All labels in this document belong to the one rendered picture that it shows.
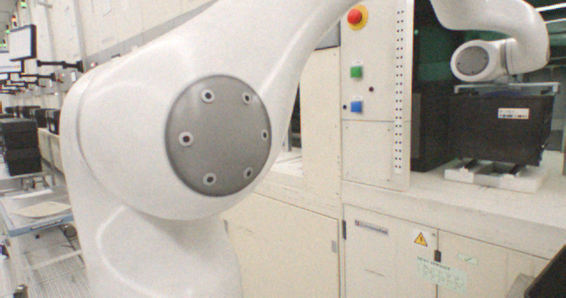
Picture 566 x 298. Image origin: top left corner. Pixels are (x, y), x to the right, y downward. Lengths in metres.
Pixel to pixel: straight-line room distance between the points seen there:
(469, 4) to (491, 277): 0.59
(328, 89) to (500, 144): 0.49
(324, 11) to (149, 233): 0.26
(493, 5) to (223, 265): 0.65
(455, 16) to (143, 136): 0.64
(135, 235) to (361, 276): 0.89
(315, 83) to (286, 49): 0.79
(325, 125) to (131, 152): 0.89
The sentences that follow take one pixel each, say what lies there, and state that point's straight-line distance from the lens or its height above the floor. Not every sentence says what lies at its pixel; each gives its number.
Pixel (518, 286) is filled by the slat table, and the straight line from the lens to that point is 0.82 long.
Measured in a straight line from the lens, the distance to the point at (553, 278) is 0.54.
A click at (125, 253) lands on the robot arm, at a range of 0.30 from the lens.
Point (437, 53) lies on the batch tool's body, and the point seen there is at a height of 1.27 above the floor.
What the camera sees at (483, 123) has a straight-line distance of 1.03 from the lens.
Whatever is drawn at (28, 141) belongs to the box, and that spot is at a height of 0.78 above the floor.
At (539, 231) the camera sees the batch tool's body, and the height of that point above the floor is 0.85.
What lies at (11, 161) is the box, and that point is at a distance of 4.00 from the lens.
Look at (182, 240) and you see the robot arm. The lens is 0.30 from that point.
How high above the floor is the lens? 1.15
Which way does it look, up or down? 8 degrees down
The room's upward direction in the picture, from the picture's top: 2 degrees counter-clockwise
